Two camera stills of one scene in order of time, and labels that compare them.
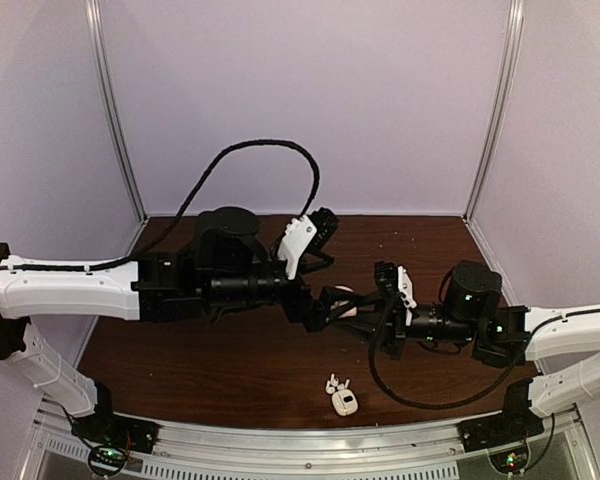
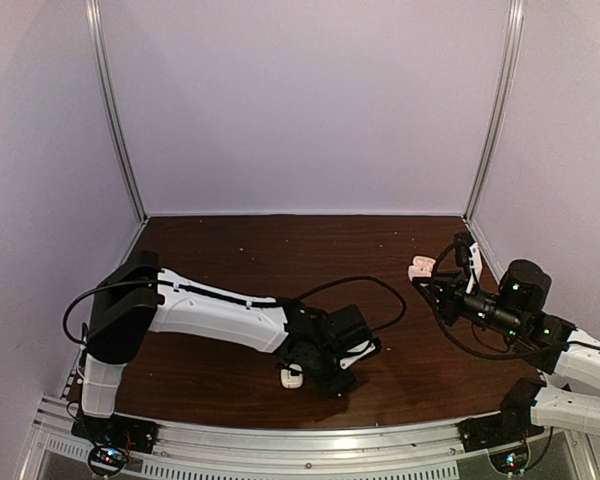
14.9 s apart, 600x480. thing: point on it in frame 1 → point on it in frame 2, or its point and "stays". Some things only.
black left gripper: [318, 317] → [334, 387]
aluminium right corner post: [514, 29] stays
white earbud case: [344, 402] → [290, 381]
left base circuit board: [106, 460] stays
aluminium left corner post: [94, 19] stays
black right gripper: [390, 331] → [453, 284]
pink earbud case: [352, 312] → [422, 266]
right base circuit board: [510, 461] stays
